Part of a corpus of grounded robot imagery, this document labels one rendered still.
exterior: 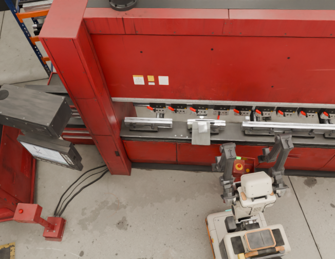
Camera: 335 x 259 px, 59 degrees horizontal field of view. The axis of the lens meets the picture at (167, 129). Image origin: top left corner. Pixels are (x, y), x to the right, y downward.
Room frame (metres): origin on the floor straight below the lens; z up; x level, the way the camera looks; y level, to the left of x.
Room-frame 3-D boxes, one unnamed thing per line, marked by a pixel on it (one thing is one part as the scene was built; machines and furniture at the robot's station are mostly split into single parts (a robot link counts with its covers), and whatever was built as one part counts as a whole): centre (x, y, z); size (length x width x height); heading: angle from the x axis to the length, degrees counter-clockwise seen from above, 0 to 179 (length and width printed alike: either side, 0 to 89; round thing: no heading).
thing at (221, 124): (1.60, -0.41, 0.92); 0.39 x 0.06 x 0.10; 82
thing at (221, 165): (0.99, -0.44, 1.40); 0.11 x 0.06 x 0.43; 96
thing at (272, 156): (1.03, -0.87, 1.40); 0.11 x 0.06 x 0.43; 96
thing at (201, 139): (1.46, -0.33, 1.00); 0.26 x 0.18 x 0.01; 172
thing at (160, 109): (1.66, 0.07, 1.26); 0.15 x 0.09 x 0.17; 82
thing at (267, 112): (1.53, -0.92, 1.26); 0.15 x 0.09 x 0.17; 82
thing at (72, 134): (2.16, 1.09, 0.50); 0.50 x 0.50 x 1.00; 82
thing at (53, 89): (1.51, 0.97, 1.67); 0.40 x 0.24 x 0.07; 82
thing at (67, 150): (1.17, 0.95, 1.42); 0.45 x 0.12 x 0.36; 70
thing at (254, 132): (1.47, -0.94, 0.89); 0.30 x 0.05 x 0.03; 82
